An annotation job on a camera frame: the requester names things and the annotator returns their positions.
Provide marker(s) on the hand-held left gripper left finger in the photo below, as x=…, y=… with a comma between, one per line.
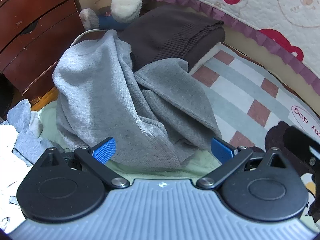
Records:
x=105, y=151

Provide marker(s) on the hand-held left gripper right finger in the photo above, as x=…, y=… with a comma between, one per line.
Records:
x=221, y=150

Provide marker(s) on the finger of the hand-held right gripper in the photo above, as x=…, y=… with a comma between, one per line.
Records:
x=302, y=145

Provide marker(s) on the grey sweater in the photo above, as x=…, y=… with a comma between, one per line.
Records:
x=100, y=92

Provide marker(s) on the light green blanket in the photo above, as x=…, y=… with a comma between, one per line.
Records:
x=50, y=120

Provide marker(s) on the checked play mat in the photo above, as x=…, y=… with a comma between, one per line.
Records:
x=237, y=80

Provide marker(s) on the light blue-grey garment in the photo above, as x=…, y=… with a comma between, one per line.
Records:
x=25, y=130

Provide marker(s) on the white crumpled cloth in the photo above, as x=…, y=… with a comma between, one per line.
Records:
x=10, y=160

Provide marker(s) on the dark brown knit sweater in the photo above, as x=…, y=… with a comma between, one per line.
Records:
x=170, y=30

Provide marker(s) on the printed quilt with purple ruffle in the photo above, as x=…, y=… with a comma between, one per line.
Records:
x=262, y=5

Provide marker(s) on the grey and white plush toy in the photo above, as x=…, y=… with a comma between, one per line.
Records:
x=125, y=5

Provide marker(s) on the wooden drawer chest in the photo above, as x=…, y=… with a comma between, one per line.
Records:
x=37, y=17

